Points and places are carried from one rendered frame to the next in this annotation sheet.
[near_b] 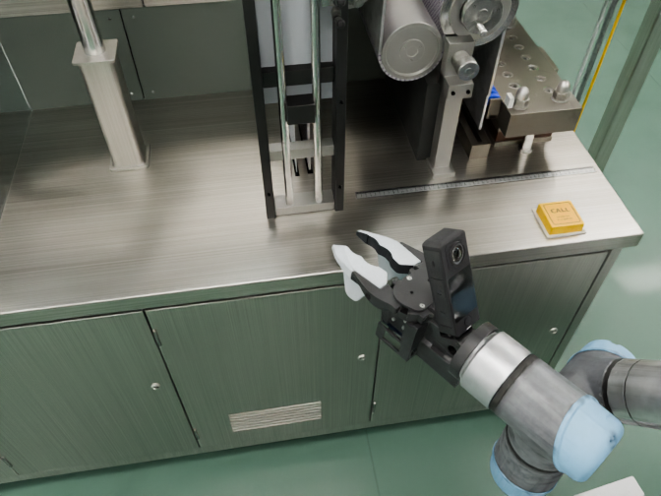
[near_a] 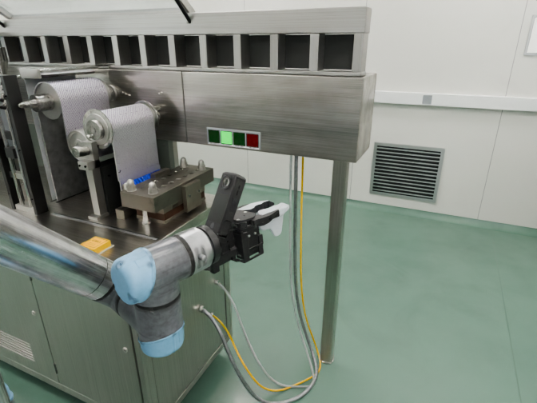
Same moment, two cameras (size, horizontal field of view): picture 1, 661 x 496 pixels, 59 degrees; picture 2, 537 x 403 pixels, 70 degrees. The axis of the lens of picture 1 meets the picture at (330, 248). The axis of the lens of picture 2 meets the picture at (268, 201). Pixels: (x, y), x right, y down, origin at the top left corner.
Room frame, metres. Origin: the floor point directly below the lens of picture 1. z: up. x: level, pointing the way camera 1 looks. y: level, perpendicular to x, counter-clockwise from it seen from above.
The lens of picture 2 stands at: (0.21, -1.59, 1.55)
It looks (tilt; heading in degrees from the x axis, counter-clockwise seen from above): 22 degrees down; 34
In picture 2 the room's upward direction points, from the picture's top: straight up
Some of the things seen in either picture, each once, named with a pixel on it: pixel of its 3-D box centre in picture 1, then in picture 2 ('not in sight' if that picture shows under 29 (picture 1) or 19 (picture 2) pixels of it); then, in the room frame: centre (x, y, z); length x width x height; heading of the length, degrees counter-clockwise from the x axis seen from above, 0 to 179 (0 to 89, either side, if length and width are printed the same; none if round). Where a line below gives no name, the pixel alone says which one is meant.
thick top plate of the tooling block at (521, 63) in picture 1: (510, 71); (171, 185); (1.23, -0.43, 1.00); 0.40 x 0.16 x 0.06; 9
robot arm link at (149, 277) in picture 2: not in sight; (153, 270); (0.54, -1.15, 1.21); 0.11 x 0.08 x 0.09; 171
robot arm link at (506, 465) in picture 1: (538, 445); not in sight; (0.28, -0.24, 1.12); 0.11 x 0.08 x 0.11; 133
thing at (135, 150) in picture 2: (479, 27); (137, 150); (1.17, -0.31, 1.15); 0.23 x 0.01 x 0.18; 9
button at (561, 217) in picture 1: (560, 217); (95, 245); (0.84, -0.47, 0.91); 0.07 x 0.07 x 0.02; 9
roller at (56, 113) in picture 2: not in sight; (75, 97); (1.14, -0.01, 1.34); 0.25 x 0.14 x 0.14; 9
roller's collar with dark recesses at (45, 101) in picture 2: not in sight; (41, 102); (0.98, -0.03, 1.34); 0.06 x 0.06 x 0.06; 9
